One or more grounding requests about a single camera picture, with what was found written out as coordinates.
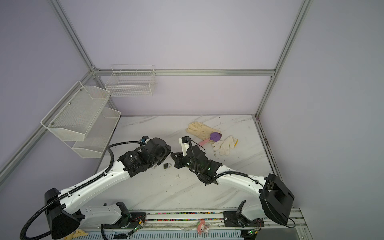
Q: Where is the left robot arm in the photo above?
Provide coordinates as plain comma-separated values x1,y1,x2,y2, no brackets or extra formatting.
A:
44,136,171,240

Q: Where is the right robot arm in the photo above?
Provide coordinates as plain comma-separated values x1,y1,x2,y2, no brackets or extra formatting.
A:
171,144,295,228

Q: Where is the left black padlock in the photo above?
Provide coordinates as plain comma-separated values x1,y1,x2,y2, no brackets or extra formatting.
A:
163,163,172,169

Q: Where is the cream leather glove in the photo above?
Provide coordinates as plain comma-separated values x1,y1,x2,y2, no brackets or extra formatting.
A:
186,122,221,140

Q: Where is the white knit glove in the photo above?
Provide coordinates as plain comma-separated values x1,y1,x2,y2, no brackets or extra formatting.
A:
212,136,238,156

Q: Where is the pink toy figure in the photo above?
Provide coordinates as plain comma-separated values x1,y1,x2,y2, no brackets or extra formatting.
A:
197,220,209,235

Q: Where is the white mesh two-tier shelf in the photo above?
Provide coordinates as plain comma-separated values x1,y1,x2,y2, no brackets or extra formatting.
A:
41,82,121,159

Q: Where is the yellow toy figure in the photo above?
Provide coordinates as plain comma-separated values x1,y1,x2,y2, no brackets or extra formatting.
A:
63,229,89,240

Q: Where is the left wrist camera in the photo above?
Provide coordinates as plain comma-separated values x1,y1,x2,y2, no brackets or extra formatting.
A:
140,136,150,146

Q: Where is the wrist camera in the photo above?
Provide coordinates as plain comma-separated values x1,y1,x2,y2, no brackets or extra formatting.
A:
179,136,192,157
140,136,150,146

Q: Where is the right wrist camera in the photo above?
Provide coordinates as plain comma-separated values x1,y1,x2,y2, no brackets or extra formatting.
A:
179,136,192,157

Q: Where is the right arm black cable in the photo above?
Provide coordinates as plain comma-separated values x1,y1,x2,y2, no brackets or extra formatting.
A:
187,140,296,229

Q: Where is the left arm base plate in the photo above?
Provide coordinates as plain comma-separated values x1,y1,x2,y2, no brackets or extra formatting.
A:
121,212,147,229

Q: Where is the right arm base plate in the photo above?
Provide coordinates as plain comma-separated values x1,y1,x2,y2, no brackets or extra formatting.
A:
223,211,265,228

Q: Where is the white wire basket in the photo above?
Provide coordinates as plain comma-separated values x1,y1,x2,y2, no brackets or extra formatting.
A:
105,65,157,97

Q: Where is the aluminium front rail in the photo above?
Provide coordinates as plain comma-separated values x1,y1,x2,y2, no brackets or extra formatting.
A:
73,209,313,240

